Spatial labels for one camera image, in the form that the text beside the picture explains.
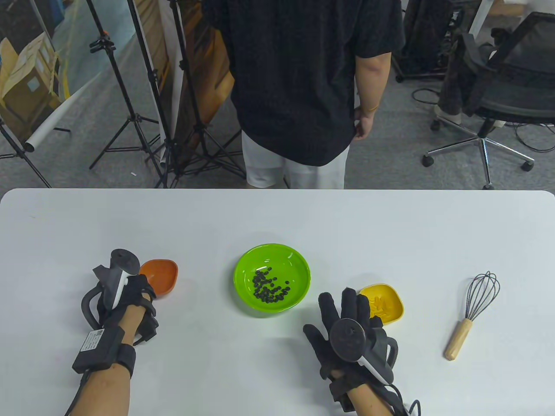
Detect grey white hand controller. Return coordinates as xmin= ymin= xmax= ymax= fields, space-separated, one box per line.
xmin=80 ymin=248 xmax=141 ymax=330
xmin=329 ymin=318 xmax=398 ymax=385

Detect small yellow bowl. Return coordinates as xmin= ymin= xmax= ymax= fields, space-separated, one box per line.
xmin=358 ymin=283 xmax=405 ymax=325

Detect black equipment stand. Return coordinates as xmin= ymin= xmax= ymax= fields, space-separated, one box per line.
xmin=395 ymin=0 xmax=461 ymax=83

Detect black light stand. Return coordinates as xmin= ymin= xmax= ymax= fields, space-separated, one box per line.
xmin=86 ymin=0 xmax=170 ymax=188
xmin=0 ymin=119 xmax=72 ymax=189
xmin=156 ymin=0 xmax=248 ymax=189
xmin=127 ymin=0 xmax=183 ymax=189

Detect black battery pack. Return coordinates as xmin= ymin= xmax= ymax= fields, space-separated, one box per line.
xmin=72 ymin=327 xmax=126 ymax=374

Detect person's right hand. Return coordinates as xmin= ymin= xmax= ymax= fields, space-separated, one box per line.
xmin=303 ymin=287 xmax=397 ymax=393

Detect black floor cable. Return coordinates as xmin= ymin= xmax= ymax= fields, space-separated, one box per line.
xmin=515 ymin=119 xmax=555 ymax=153
xmin=411 ymin=88 xmax=444 ymax=105

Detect pile of chocolate beans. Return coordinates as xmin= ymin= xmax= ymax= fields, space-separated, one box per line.
xmin=253 ymin=267 xmax=291 ymax=303

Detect brown print backdrop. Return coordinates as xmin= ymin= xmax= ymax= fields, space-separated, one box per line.
xmin=132 ymin=0 xmax=237 ymax=169

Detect black office chair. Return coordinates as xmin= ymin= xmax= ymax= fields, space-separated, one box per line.
xmin=423 ymin=11 xmax=555 ymax=190

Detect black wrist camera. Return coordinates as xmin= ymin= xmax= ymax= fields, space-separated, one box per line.
xmin=134 ymin=315 xmax=160 ymax=346
xmin=328 ymin=378 xmax=356 ymax=412

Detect small orange bowl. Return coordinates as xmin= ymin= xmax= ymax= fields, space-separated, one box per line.
xmin=139 ymin=259 xmax=179 ymax=300

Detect green bowl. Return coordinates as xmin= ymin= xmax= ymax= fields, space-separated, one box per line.
xmin=233 ymin=244 xmax=311 ymax=313

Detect person's left forearm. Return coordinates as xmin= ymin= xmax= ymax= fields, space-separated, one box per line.
xmin=64 ymin=305 xmax=144 ymax=416

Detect warehouse print backdrop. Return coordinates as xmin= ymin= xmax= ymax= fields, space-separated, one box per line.
xmin=0 ymin=0 xmax=103 ymax=153

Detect black jacket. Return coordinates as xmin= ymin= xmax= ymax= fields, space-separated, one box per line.
xmin=437 ymin=31 xmax=499 ymax=124

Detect wire whisk wooden handle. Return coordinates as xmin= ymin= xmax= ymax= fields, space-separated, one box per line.
xmin=444 ymin=272 xmax=501 ymax=361

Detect black forearm strap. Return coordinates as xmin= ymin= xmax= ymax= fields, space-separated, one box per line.
xmin=115 ymin=344 xmax=136 ymax=377

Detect person's left hand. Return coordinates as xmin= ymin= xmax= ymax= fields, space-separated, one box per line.
xmin=98 ymin=274 xmax=157 ymax=328

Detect black device cable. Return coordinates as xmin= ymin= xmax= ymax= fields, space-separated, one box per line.
xmin=64 ymin=372 xmax=92 ymax=416
xmin=384 ymin=383 xmax=422 ymax=416

